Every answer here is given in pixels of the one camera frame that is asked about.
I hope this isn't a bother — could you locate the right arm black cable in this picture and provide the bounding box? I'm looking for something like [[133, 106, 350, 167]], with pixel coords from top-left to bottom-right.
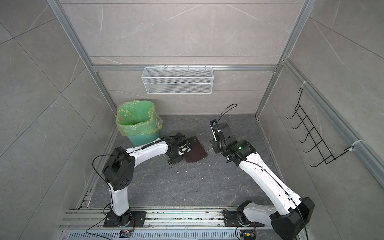
[[216, 103, 238, 124]]

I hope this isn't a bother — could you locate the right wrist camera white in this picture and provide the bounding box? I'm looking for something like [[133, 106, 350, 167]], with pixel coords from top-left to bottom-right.
[[210, 119, 218, 142]]

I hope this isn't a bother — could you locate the white wire mesh basket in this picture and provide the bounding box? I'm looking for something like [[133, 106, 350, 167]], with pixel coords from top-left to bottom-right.
[[142, 66, 214, 95]]

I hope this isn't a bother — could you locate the aluminium rail front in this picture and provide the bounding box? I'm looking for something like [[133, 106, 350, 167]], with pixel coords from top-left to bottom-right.
[[58, 208, 271, 232]]

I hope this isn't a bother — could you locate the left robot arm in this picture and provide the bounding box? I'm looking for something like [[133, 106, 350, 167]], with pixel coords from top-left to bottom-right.
[[103, 133, 195, 217]]

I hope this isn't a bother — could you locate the black wire hook rack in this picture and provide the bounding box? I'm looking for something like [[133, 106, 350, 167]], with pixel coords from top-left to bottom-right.
[[286, 88, 355, 168]]

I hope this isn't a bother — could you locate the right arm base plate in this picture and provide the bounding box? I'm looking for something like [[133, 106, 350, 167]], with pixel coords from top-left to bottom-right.
[[222, 209, 265, 227]]

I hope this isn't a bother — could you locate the green plastic trash bin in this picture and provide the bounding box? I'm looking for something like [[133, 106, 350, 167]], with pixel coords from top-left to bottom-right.
[[116, 100, 160, 148]]

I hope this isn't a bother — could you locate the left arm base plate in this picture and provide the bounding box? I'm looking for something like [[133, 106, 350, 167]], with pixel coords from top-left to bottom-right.
[[103, 211, 147, 228]]

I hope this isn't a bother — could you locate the dark brown dustpan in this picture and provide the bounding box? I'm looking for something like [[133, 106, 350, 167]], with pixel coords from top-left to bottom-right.
[[168, 137, 208, 163]]

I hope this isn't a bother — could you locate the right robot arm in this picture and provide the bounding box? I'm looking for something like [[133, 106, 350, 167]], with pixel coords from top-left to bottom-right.
[[210, 120, 315, 240]]

